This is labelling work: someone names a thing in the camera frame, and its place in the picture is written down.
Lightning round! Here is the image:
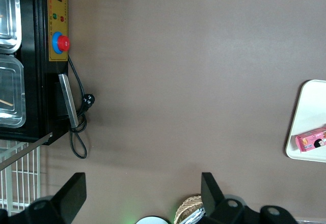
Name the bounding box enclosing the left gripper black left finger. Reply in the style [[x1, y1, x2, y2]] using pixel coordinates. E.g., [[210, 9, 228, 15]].
[[0, 172, 87, 224]]

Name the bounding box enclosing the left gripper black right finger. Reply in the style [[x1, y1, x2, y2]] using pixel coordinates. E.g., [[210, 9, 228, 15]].
[[201, 172, 298, 224]]

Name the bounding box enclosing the steel tray pan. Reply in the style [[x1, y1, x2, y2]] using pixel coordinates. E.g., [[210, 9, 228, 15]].
[[0, 0, 22, 54], [0, 54, 26, 129]]

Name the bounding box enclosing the beige plastic tray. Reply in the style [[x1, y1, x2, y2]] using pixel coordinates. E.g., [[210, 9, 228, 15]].
[[285, 79, 326, 163]]

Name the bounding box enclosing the aluminium foil container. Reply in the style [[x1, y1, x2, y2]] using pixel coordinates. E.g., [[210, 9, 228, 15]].
[[183, 206, 206, 224]]

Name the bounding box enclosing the light wicker basket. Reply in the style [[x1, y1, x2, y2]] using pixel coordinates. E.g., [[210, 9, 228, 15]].
[[174, 195, 204, 224]]

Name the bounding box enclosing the grey metal strip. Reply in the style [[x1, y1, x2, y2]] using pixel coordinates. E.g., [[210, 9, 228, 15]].
[[0, 131, 53, 171]]

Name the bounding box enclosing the pink snack packet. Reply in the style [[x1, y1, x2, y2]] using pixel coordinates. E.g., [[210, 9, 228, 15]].
[[294, 127, 326, 154]]

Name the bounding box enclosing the black appliance with yellow panel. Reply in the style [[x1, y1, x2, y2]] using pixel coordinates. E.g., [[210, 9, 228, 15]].
[[0, 0, 71, 146]]

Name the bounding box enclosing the white wire rack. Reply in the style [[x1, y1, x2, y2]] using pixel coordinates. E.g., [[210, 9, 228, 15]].
[[0, 139, 41, 216]]

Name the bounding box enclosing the silver metal handle bar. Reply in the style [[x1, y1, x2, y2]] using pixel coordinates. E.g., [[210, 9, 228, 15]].
[[58, 73, 79, 128]]

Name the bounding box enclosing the black power cable with plug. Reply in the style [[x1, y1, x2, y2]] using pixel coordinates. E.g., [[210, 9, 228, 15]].
[[67, 54, 95, 159]]

